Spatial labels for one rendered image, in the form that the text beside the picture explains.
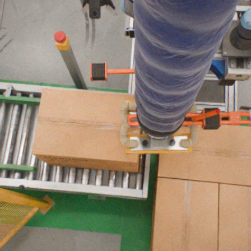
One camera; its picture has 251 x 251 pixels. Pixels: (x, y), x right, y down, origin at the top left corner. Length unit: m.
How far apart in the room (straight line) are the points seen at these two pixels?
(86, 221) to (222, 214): 1.09
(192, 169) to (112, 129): 0.67
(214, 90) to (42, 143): 1.49
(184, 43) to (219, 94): 2.18
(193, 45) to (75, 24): 2.70
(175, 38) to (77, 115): 1.38
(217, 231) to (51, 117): 1.24
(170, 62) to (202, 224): 1.66
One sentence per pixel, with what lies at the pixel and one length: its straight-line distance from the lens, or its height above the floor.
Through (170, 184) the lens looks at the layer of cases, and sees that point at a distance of 2.45.
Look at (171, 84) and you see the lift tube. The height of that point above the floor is 1.99.
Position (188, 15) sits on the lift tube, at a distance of 0.75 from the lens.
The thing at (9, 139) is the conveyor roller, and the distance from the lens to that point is 2.64.
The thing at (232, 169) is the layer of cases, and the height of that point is 0.54.
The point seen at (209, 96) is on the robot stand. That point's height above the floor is 0.21.
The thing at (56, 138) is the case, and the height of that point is 0.95.
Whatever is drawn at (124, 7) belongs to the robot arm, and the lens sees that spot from 2.08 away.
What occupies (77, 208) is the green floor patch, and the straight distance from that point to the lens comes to 3.02.
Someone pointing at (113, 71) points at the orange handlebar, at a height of 1.25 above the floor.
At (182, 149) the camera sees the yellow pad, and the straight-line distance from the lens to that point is 1.89.
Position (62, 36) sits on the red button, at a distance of 2.26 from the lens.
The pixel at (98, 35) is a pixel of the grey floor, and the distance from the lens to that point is 3.43.
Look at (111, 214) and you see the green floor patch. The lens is 2.98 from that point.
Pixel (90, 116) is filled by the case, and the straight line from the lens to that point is 2.14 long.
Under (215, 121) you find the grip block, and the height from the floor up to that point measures 1.26.
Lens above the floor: 2.97
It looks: 75 degrees down
